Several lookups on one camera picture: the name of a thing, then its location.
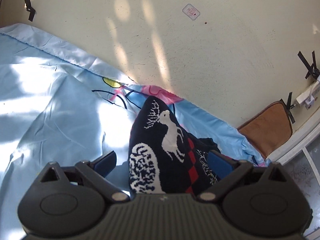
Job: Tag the white power strip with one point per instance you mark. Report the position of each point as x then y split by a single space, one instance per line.
308 97

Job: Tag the black tape piece on wall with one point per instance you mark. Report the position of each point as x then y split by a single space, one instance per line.
30 9

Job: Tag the navy red reindeer sweater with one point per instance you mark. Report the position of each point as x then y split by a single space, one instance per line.
164 157

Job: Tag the light blue cartoon bedsheet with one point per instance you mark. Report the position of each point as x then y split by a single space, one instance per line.
60 103

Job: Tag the white window frame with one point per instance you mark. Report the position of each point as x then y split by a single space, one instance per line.
300 158

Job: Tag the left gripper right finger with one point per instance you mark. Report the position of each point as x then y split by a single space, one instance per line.
231 172

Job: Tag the black tape strips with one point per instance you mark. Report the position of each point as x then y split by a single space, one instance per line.
297 82

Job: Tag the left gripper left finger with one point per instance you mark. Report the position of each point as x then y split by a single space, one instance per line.
93 174

